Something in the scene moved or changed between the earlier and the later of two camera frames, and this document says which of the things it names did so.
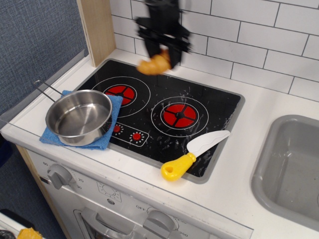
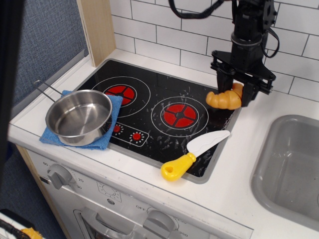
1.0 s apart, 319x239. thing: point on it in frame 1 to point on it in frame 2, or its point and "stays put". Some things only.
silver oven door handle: [110, 224] stays put
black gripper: [162, 31] to [246, 62]
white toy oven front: [73, 190] stays put
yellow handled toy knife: [176, 169] stays put
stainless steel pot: [77, 117] stays put
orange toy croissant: [157, 64] to [232, 99]
